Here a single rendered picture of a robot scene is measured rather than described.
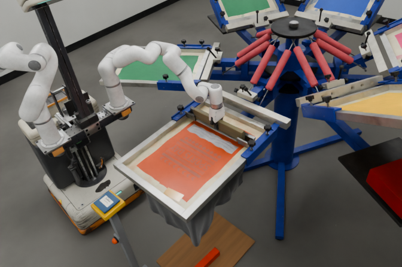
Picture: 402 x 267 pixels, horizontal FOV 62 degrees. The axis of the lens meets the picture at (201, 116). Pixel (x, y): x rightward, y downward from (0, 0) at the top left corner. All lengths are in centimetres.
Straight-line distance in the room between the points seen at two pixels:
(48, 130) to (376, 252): 232
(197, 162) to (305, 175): 145
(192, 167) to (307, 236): 123
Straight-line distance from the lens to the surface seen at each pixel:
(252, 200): 294
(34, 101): 177
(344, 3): 320
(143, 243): 281
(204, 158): 194
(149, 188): 181
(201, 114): 209
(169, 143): 207
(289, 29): 245
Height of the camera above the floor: 236
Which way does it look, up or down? 39 degrees down
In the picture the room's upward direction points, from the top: 7 degrees counter-clockwise
